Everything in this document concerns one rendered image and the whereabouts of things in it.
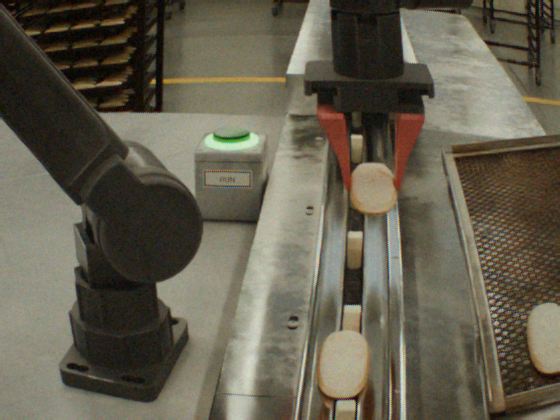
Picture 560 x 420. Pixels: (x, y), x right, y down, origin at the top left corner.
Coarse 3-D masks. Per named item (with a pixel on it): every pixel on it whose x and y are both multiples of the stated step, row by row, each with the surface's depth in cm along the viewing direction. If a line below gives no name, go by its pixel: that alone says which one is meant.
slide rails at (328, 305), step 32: (384, 224) 92; (320, 256) 85; (384, 256) 85; (320, 288) 79; (384, 288) 79; (320, 320) 74; (384, 320) 74; (384, 352) 69; (384, 384) 64; (320, 416) 61; (384, 416) 60
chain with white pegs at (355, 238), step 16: (352, 112) 123; (352, 128) 123; (352, 144) 110; (352, 160) 111; (352, 208) 98; (352, 224) 95; (352, 240) 84; (352, 256) 85; (352, 272) 85; (352, 288) 82; (352, 304) 79; (352, 320) 71; (352, 400) 59; (336, 416) 58; (352, 416) 58
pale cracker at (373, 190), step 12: (360, 168) 79; (372, 168) 78; (384, 168) 78; (360, 180) 76; (372, 180) 76; (384, 180) 76; (360, 192) 74; (372, 192) 73; (384, 192) 73; (396, 192) 75; (360, 204) 72; (372, 204) 72; (384, 204) 72
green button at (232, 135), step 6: (234, 126) 101; (216, 132) 100; (222, 132) 100; (228, 132) 100; (234, 132) 100; (240, 132) 100; (246, 132) 100; (216, 138) 99; (222, 138) 98; (228, 138) 98; (234, 138) 98; (240, 138) 98; (246, 138) 99
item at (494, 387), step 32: (448, 160) 97; (480, 160) 96; (544, 160) 93; (480, 192) 88; (512, 192) 86; (544, 192) 85; (512, 224) 80; (544, 224) 78; (480, 288) 69; (512, 288) 69; (480, 320) 65; (480, 352) 61; (512, 352) 60
